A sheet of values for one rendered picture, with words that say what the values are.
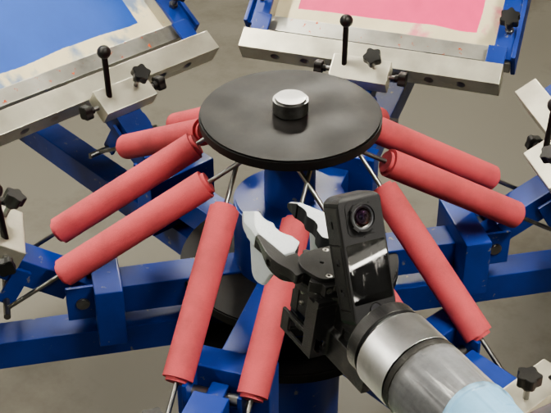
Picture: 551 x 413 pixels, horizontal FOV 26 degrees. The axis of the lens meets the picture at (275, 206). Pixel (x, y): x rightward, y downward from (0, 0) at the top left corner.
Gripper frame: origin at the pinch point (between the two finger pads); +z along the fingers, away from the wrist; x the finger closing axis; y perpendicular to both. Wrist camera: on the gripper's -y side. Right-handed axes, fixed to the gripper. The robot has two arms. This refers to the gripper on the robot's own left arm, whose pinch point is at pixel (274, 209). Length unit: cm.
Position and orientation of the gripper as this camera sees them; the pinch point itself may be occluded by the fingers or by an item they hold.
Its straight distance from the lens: 115.2
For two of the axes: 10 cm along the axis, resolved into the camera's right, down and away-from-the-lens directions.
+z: -5.0, -4.9, 7.1
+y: -1.2, 8.5, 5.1
